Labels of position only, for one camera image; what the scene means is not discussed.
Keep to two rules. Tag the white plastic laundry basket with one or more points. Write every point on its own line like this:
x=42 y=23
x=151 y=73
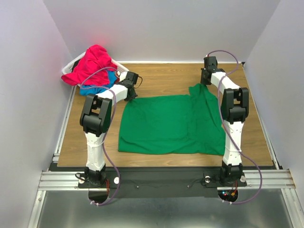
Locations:
x=70 y=66

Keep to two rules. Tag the blue t shirt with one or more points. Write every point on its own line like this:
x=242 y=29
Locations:
x=95 y=89

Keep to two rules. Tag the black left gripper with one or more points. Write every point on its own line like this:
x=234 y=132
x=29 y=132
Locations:
x=131 y=98

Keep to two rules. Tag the aluminium frame rail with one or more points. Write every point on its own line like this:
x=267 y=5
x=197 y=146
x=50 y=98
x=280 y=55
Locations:
x=269 y=200

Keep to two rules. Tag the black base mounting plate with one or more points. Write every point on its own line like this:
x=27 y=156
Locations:
x=158 y=182

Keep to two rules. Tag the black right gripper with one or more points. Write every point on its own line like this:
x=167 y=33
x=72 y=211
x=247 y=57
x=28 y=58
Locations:
x=204 y=79

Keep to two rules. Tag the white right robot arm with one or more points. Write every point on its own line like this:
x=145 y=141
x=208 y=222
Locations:
x=233 y=110

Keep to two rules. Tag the green t shirt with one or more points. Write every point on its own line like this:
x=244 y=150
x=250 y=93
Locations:
x=183 y=124

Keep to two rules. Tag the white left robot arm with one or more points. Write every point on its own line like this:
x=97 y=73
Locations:
x=96 y=117

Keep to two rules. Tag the red t shirt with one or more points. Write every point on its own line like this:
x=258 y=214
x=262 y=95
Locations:
x=95 y=68

